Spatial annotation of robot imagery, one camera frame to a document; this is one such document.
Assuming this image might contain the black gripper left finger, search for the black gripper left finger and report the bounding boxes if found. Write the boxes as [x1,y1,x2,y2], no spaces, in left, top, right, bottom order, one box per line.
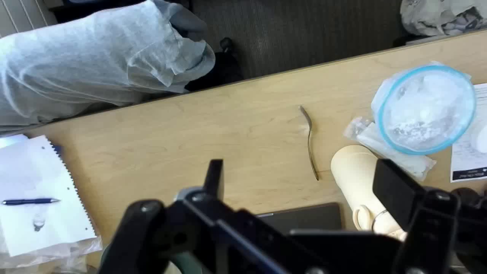
[97,158,325,274]

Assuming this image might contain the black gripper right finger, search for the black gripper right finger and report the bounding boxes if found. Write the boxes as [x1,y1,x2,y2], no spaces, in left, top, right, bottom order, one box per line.
[371,158,487,274]

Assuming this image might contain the white paper card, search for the white paper card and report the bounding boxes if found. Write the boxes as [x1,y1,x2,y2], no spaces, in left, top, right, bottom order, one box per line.
[449,82,487,184]

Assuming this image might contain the clear plastic wrapper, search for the clear plastic wrapper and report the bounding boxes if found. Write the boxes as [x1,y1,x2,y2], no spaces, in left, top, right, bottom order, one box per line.
[342,116,438,183]

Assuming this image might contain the clear container with blue rim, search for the clear container with blue rim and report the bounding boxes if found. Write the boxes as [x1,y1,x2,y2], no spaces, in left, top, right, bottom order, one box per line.
[371,63,478,157]

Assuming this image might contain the dark grey laptop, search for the dark grey laptop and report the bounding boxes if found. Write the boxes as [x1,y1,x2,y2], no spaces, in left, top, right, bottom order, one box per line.
[255,201,347,238]

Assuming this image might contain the blue pen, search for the blue pen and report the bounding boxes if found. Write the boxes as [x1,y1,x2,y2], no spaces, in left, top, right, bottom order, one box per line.
[0,197,61,207]

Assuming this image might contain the white paper sheets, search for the white paper sheets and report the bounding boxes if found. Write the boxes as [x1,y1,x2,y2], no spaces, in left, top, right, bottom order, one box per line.
[0,134,103,271]

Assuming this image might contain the gray clothed person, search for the gray clothed person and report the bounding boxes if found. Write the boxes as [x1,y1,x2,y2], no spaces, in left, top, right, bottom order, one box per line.
[0,0,217,134]

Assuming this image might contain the crumpled white plastic bag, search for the crumpled white plastic bag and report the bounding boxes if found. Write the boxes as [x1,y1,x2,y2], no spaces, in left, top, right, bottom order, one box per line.
[399,0,487,38]

